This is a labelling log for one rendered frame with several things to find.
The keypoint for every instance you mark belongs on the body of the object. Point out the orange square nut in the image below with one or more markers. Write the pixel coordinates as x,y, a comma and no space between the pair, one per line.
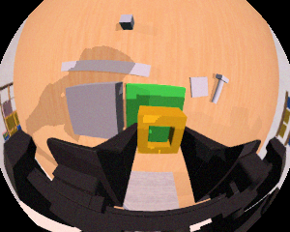
160,116

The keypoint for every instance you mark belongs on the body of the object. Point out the long grey flat bar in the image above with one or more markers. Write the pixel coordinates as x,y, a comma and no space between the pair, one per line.
107,66

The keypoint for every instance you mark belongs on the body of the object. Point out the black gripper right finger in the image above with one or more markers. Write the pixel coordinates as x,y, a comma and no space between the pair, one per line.
209,162

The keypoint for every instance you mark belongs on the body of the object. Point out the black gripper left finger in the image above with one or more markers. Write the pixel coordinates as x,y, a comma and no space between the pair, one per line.
112,168

